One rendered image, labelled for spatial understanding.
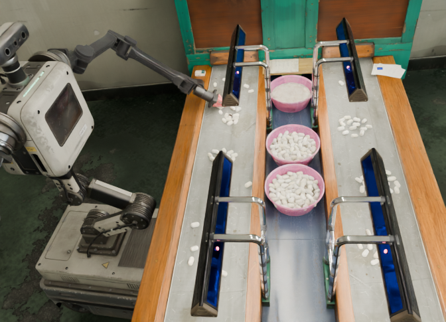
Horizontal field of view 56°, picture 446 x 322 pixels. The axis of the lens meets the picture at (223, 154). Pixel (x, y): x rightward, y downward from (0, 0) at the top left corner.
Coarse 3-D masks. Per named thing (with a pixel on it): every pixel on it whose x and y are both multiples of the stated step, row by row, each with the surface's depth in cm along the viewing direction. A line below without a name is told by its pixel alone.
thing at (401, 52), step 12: (276, 48) 255; (288, 48) 254; (300, 48) 252; (312, 48) 252; (384, 48) 247; (396, 48) 247; (408, 48) 246; (192, 60) 266; (204, 60) 265; (396, 60) 252; (408, 60) 252
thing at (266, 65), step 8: (232, 48) 211; (240, 48) 209; (248, 48) 209; (256, 48) 209; (264, 48) 208; (232, 64) 199; (240, 64) 199; (248, 64) 198; (256, 64) 198; (264, 64) 197; (264, 72) 201; (272, 112) 238; (272, 120) 232; (272, 128) 229
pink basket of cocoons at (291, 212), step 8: (280, 168) 197; (288, 168) 198; (296, 168) 197; (304, 168) 196; (272, 176) 195; (312, 176) 195; (320, 176) 189; (320, 184) 190; (320, 192) 188; (280, 208) 185; (288, 208) 179; (296, 208) 178; (304, 208) 178; (312, 208) 187
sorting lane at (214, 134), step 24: (216, 72) 263; (240, 96) 243; (216, 120) 230; (240, 120) 228; (216, 144) 217; (240, 144) 215; (240, 168) 203; (192, 192) 196; (240, 192) 192; (192, 216) 186; (240, 216) 183; (192, 240) 177; (192, 264) 169; (240, 264) 166; (192, 288) 162; (240, 288) 159; (168, 312) 156; (240, 312) 153
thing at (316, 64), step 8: (328, 40) 203; (336, 40) 202; (344, 40) 202; (352, 56) 191; (320, 64) 195; (312, 72) 217; (312, 80) 220; (312, 88) 223; (312, 96) 227; (312, 104) 230; (312, 112) 229; (312, 120) 225; (312, 128) 221
